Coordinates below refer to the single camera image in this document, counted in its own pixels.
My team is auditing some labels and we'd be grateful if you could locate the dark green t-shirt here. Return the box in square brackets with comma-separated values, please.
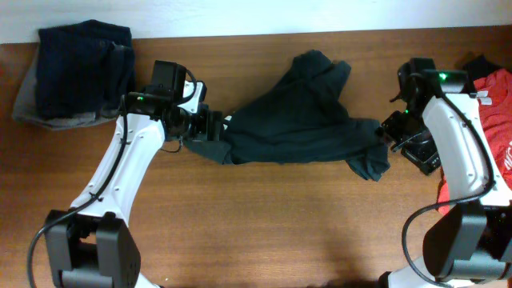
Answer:
[184, 50, 390, 182]

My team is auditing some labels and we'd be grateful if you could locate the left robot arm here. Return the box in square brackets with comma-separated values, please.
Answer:
[40, 81, 222, 288]

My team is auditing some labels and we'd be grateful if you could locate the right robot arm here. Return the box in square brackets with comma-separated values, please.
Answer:
[378, 58, 511, 288]

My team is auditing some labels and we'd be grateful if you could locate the red t-shirt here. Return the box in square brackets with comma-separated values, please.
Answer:
[438, 68, 512, 217]

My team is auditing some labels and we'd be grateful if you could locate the black garment under pile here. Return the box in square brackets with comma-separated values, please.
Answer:
[462, 54, 502, 82]

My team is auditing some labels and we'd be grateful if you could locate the folded navy blue garment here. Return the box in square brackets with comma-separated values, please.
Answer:
[35, 20, 136, 118]

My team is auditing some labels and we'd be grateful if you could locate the folded grey garment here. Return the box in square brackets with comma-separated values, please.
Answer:
[12, 51, 112, 130]

